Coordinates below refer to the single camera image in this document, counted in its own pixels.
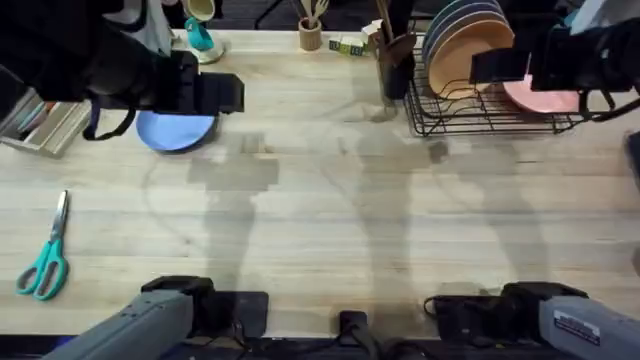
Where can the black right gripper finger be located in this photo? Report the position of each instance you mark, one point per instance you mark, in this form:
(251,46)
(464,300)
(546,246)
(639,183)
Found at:
(500,59)
(500,74)

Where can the open box with tools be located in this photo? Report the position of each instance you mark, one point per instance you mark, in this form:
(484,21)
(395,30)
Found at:
(50,130)

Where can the small toy blocks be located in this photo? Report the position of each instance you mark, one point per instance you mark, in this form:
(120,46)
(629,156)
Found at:
(347,46)

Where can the wooden spatula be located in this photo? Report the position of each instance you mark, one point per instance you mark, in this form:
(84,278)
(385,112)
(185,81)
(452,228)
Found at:
(402,47)

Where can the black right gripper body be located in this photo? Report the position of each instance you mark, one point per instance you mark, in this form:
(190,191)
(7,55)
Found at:
(570,60)

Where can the cream cup stand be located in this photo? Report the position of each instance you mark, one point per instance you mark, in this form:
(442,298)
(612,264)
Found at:
(212,52)

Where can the black rail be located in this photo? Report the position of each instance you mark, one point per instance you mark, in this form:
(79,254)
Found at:
(300,350)

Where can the teal cup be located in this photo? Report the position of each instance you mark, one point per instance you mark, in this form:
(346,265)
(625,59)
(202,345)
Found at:
(199,34)

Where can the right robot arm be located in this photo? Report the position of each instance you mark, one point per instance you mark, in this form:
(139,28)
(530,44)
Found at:
(590,325)

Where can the pink plate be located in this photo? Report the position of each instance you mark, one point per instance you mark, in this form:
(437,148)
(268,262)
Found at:
(540,100)

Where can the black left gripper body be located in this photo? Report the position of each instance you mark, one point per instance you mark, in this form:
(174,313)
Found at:
(177,85)

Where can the small white box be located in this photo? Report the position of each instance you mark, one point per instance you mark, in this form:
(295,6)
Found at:
(371,31)

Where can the cream cup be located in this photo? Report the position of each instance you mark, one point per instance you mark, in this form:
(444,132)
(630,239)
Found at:
(201,9)

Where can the wooden cup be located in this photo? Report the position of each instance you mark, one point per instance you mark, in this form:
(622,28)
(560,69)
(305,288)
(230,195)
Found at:
(310,36)

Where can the tan plate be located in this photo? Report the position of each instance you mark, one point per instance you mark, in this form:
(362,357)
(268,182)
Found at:
(455,60)

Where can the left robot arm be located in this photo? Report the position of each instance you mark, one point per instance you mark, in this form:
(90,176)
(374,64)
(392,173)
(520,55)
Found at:
(150,320)

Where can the wooden spoon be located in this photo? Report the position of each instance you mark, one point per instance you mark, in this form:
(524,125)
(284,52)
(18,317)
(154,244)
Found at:
(306,9)

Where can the wooden fork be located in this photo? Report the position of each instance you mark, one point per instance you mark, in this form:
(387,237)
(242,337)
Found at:
(320,9)

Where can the grey blue plate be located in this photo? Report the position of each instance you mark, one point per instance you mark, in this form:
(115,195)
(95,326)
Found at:
(492,16)
(440,22)

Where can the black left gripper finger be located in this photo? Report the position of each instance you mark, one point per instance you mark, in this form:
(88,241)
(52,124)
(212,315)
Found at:
(225,104)
(220,84)

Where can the black cutlery holder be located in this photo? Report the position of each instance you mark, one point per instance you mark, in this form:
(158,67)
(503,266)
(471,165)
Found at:
(397,80)

